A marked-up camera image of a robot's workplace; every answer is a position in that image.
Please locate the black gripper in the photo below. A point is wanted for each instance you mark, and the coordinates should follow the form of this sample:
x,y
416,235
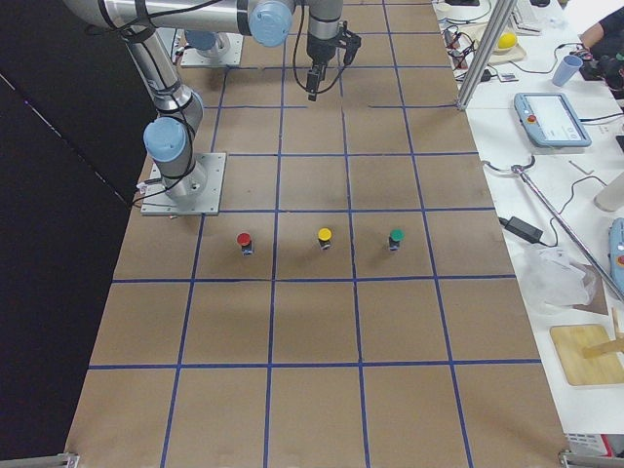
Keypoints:
x,y
319,51

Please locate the yellow push button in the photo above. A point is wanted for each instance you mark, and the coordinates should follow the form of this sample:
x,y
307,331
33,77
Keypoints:
x,y
324,237

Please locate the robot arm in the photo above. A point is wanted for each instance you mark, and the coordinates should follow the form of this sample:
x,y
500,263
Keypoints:
x,y
208,44
169,140

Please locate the green push button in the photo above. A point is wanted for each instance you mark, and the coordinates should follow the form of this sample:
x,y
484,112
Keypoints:
x,y
395,239

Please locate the red push button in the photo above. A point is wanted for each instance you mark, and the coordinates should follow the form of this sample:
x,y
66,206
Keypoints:
x,y
245,242

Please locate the yellow lemon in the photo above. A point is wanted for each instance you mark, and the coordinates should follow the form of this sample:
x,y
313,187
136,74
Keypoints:
x,y
506,42

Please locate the teach pendant tablet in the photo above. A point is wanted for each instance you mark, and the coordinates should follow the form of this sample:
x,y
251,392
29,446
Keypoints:
x,y
550,120

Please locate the black power adapter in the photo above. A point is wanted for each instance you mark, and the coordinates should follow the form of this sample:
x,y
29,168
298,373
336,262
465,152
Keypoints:
x,y
523,230

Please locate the blue plastic cup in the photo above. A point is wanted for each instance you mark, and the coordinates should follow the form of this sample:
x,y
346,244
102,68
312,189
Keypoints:
x,y
566,69

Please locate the clear plastic bag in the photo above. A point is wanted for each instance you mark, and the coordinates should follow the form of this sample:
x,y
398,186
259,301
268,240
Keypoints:
x,y
551,281

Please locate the wooden cutting board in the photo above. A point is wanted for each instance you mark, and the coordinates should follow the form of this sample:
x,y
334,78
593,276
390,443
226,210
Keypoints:
x,y
587,354

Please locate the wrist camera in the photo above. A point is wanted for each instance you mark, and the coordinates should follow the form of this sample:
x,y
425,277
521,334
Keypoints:
x,y
349,42

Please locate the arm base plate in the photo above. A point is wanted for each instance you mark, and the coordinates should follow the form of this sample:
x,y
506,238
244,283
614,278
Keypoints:
x,y
191,59
198,193

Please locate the aluminium frame post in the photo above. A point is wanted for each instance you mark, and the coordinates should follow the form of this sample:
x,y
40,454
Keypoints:
x,y
500,14

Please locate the metal rod with handle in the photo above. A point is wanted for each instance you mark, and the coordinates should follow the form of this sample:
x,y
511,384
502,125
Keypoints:
x,y
521,171

